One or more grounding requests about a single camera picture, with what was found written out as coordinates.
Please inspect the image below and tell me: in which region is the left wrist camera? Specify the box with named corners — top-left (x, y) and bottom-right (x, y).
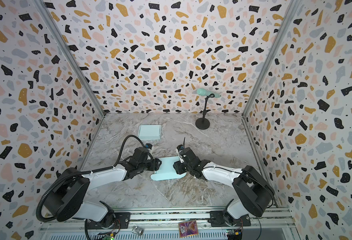
top-left (145, 144), bottom-right (153, 150)

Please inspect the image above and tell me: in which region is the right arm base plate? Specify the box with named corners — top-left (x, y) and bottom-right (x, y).
top-left (207, 210), bottom-right (251, 228)

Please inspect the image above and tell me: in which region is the black microphone stand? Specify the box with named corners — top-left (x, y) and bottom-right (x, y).
top-left (195, 94), bottom-right (215, 130)

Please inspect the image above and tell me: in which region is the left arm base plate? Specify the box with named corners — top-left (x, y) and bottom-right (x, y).
top-left (102, 212), bottom-right (131, 230)

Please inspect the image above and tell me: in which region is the aluminium mounting rail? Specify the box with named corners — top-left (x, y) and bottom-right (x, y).
top-left (37, 207), bottom-right (300, 240)

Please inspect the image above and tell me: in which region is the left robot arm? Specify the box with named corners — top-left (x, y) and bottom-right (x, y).
top-left (36, 147), bottom-right (162, 225)

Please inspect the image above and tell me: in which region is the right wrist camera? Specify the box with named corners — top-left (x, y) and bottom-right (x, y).
top-left (176, 145), bottom-right (184, 163)

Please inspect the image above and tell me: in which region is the circuit board right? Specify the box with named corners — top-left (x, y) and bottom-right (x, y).
top-left (226, 228), bottom-right (243, 240)

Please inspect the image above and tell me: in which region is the mint paper box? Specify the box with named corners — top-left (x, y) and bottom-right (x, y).
top-left (138, 125), bottom-right (162, 141)
top-left (151, 156), bottom-right (186, 181)

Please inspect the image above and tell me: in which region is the circuit board left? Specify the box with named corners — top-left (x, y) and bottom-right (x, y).
top-left (102, 230), bottom-right (119, 240)

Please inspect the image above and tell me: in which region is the circuit board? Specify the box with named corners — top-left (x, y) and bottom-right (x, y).
top-left (102, 230), bottom-right (119, 240)
top-left (226, 228), bottom-right (243, 240)

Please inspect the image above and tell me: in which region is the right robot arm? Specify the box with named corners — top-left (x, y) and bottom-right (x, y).
top-left (174, 145), bottom-right (274, 225)

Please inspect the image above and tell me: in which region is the colourful square card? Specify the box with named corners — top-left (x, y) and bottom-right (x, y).
top-left (178, 220), bottom-right (198, 238)

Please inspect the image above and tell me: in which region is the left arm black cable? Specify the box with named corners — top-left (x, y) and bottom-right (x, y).
top-left (35, 134), bottom-right (147, 223)

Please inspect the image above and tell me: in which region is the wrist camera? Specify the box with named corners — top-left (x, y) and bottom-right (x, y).
top-left (145, 144), bottom-right (153, 150)
top-left (176, 145), bottom-right (184, 163)

